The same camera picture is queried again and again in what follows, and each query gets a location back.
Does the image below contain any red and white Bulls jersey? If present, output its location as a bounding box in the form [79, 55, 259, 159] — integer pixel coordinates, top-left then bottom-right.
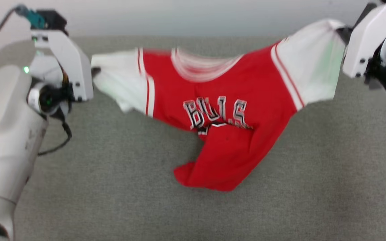
[90, 18, 348, 192]

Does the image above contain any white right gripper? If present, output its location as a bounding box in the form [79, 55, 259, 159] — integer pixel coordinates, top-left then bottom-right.
[335, 0, 386, 99]

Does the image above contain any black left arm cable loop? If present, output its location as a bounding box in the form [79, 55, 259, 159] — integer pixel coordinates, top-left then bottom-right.
[38, 113, 73, 156]

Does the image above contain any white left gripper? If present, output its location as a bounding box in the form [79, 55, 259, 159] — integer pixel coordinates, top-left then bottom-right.
[27, 29, 102, 116]

